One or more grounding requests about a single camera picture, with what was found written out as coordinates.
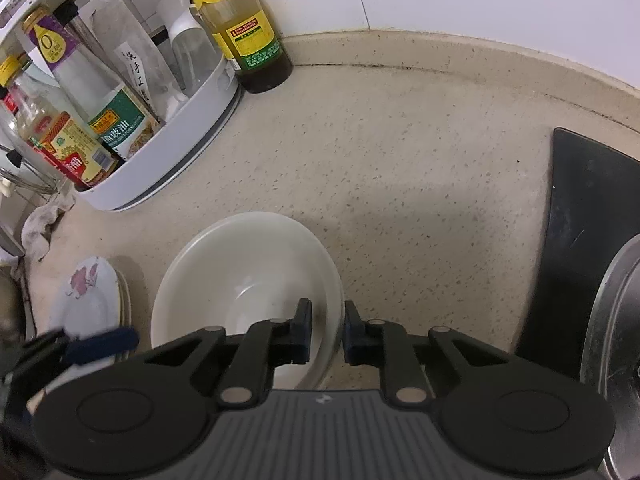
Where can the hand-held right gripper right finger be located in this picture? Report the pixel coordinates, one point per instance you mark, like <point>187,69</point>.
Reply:
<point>350,336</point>

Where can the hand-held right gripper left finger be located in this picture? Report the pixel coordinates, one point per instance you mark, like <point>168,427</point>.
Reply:
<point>301,332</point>

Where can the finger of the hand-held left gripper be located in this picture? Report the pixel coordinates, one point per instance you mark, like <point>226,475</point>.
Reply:
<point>105,342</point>

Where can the white rag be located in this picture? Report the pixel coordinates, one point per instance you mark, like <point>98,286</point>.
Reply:
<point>37,230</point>

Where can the yellow-capped bottle with red label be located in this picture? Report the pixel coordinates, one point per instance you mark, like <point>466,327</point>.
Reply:
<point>75,152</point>

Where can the green-labelled sauce bottle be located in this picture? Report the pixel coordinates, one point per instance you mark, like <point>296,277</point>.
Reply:
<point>122,120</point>

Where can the white round condiment rack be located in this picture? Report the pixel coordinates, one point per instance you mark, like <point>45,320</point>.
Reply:
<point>190,135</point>

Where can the black stove top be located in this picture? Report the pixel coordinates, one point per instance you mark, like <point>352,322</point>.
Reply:
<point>575,210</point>

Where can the steel pot lid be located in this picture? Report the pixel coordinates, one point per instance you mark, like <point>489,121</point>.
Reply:
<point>615,320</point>

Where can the clear packet with black print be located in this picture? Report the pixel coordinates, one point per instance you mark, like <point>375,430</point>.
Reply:
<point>135,67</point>

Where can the purple-labelled clear bottle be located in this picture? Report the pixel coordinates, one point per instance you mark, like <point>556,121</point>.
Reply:
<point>50,45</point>

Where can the clear spray bottle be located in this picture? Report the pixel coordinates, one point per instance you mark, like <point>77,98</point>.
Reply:
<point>187,40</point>

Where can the oil bottle with yellow label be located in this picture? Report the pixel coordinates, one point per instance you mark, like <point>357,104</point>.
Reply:
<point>240,25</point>

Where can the clear bottle with black cap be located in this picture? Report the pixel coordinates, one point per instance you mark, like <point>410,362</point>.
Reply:
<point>67,10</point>

